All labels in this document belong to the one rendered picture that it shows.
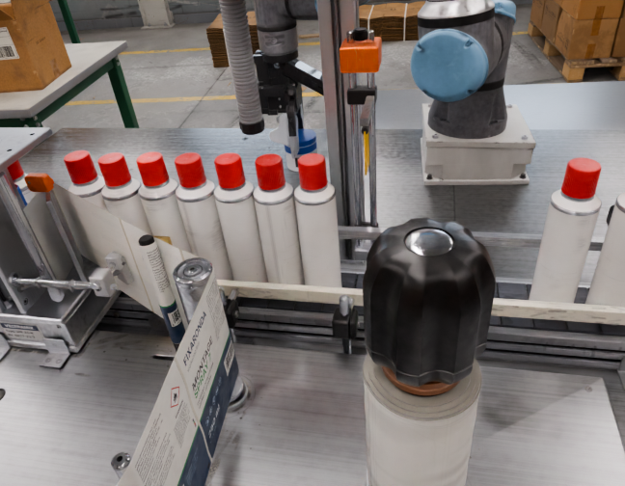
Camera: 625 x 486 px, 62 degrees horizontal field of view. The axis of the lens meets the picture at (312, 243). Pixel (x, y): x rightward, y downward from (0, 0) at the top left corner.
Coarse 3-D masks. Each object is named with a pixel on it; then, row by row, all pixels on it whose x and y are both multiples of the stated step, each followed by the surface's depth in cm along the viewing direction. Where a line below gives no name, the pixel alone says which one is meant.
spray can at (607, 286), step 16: (624, 192) 58; (624, 208) 56; (624, 224) 56; (608, 240) 59; (624, 240) 57; (608, 256) 60; (624, 256) 58; (608, 272) 60; (624, 272) 59; (592, 288) 64; (608, 288) 61; (624, 288) 60; (592, 304) 64; (608, 304) 62; (624, 304) 62
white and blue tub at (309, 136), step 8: (304, 136) 111; (312, 136) 110; (304, 144) 109; (312, 144) 110; (288, 152) 111; (304, 152) 110; (312, 152) 111; (288, 160) 112; (296, 160) 111; (288, 168) 114; (296, 168) 112
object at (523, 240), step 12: (348, 228) 71; (360, 228) 71; (372, 228) 71; (384, 228) 70; (480, 240) 67; (492, 240) 67; (504, 240) 67; (516, 240) 66; (528, 240) 66; (540, 240) 66; (600, 240) 64
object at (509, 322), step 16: (496, 288) 71; (512, 288) 71; (528, 288) 70; (240, 304) 73; (256, 304) 72; (272, 304) 72; (288, 304) 72; (304, 304) 72; (320, 304) 71; (336, 304) 71; (496, 320) 66; (512, 320) 66; (528, 320) 66; (544, 320) 65; (560, 320) 65; (624, 336) 63
